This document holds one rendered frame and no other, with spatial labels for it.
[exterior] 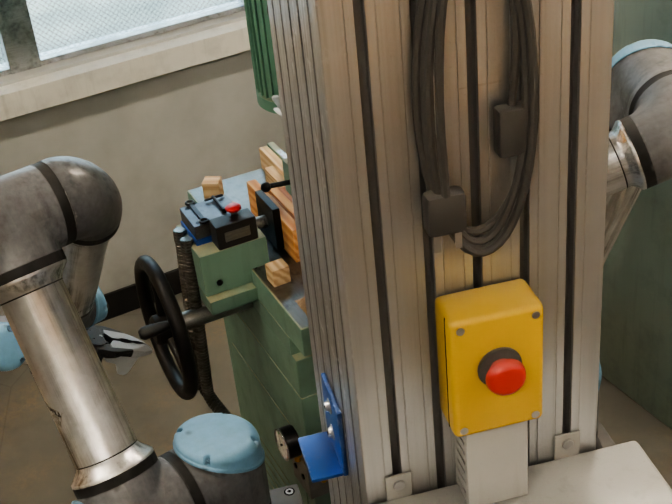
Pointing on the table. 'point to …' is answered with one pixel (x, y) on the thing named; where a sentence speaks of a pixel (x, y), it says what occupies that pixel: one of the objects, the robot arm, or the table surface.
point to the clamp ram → (269, 219)
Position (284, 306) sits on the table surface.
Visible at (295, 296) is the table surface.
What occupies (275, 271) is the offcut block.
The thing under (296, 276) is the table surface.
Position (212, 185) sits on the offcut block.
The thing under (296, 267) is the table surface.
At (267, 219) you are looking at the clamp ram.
